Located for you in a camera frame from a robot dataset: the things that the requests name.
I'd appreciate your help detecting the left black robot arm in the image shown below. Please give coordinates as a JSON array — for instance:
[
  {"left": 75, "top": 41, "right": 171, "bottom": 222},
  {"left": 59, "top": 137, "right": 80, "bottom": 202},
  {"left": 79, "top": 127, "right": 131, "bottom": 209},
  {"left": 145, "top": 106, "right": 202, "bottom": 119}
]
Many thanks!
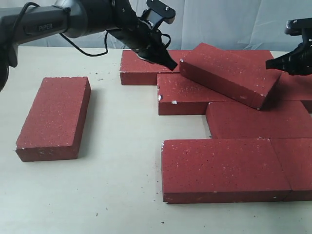
[{"left": 0, "top": 0, "right": 177, "bottom": 87}]

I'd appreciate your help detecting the third row red brick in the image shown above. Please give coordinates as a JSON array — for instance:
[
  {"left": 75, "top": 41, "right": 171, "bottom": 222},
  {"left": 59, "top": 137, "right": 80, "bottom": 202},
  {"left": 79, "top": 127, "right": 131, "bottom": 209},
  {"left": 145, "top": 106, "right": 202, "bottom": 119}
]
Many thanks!
[{"left": 206, "top": 101, "right": 312, "bottom": 139}]

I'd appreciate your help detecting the front large red brick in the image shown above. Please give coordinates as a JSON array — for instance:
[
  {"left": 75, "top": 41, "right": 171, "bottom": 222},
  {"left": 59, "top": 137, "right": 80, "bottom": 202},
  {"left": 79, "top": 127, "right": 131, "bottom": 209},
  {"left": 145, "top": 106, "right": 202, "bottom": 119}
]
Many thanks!
[{"left": 161, "top": 138, "right": 292, "bottom": 204}]

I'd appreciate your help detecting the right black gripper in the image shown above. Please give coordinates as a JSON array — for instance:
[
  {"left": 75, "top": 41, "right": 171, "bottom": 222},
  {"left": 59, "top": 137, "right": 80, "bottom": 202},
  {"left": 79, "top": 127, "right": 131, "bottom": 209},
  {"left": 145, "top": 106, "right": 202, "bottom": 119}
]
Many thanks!
[{"left": 265, "top": 29, "right": 312, "bottom": 76}]

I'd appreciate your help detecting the right second row red brick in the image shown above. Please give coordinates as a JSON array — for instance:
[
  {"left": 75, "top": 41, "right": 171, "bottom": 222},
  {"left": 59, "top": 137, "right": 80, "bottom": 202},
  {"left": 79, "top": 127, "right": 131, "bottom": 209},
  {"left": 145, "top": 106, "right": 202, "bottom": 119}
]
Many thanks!
[{"left": 270, "top": 73, "right": 312, "bottom": 101}]

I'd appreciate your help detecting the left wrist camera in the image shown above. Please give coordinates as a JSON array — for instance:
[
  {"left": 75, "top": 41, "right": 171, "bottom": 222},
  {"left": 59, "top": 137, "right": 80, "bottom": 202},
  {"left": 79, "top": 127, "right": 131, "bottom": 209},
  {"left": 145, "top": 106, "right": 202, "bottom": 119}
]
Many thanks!
[{"left": 141, "top": 0, "right": 176, "bottom": 28}]

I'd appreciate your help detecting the pale blue backdrop cloth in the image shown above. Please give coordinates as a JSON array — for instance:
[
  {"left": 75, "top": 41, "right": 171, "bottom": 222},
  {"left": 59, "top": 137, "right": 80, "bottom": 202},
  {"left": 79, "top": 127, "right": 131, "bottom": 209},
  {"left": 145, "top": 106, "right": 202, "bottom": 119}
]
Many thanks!
[{"left": 0, "top": 0, "right": 312, "bottom": 53}]

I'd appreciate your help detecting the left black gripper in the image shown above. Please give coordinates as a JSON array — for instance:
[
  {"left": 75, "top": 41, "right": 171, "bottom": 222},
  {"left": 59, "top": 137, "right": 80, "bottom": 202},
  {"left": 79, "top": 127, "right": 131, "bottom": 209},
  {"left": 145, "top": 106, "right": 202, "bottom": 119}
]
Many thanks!
[{"left": 108, "top": 14, "right": 177, "bottom": 71}]

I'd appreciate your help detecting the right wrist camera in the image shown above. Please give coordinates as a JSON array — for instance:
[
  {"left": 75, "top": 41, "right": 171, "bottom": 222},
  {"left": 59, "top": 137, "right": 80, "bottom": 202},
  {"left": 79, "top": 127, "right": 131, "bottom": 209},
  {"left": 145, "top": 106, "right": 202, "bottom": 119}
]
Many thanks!
[{"left": 284, "top": 18, "right": 312, "bottom": 36}]

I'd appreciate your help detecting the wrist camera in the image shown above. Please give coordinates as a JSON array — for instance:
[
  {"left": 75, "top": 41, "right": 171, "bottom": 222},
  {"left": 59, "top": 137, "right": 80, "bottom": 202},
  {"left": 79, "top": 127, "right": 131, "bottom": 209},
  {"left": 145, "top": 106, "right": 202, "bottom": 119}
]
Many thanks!
[
  {"left": 284, "top": 18, "right": 312, "bottom": 36},
  {"left": 141, "top": 0, "right": 176, "bottom": 28}
]

